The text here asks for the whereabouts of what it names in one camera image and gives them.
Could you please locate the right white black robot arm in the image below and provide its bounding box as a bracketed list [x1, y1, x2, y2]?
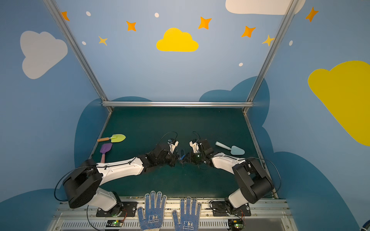
[179, 139, 275, 212]

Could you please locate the right green circuit board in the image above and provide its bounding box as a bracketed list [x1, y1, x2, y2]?
[227, 219, 244, 231]

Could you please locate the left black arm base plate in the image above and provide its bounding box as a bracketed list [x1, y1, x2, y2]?
[96, 201, 137, 218]

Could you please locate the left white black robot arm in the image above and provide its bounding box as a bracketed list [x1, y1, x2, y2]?
[63, 140, 179, 217]

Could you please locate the front aluminium rail base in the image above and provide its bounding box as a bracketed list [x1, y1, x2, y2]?
[51, 197, 298, 231]

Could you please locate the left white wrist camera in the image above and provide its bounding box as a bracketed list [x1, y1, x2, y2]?
[168, 139, 179, 154]

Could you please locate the horizontal aluminium frame bar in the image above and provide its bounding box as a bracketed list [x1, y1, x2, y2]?
[102, 101, 253, 108]

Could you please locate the aluminium frame post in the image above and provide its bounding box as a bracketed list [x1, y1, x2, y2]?
[243, 0, 299, 115]
[43, 0, 108, 103]

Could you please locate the right aluminium frame post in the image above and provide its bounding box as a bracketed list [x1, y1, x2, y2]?
[243, 0, 299, 115]

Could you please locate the right blue dotted work glove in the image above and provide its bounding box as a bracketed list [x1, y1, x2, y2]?
[172, 196, 201, 231]

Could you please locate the green toy spatula wooden handle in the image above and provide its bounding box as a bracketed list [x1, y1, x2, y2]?
[97, 134, 126, 143]

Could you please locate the green circuit board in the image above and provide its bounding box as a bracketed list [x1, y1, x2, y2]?
[106, 220, 124, 228]
[227, 219, 244, 231]

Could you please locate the left aluminium frame post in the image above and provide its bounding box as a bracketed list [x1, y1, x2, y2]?
[43, 0, 108, 103]

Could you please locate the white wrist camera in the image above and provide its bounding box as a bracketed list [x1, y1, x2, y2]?
[189, 141, 200, 154]
[168, 139, 179, 154]

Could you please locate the blue dotted work glove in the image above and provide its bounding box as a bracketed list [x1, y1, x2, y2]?
[137, 191, 167, 231]
[172, 196, 201, 231]

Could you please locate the left blue dotted work glove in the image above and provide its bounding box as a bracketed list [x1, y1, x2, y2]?
[137, 191, 167, 231]

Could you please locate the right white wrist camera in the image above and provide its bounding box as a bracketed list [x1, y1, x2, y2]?
[189, 141, 200, 154]

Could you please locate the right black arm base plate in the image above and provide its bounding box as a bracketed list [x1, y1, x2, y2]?
[209, 200, 251, 217]

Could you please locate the purple toy spatula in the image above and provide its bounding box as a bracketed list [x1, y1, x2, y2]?
[100, 143, 113, 163]

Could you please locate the light blue toy spatula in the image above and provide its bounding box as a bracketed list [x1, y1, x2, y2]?
[215, 141, 245, 156]

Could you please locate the left green circuit board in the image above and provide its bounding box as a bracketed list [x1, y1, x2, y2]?
[106, 220, 124, 228]

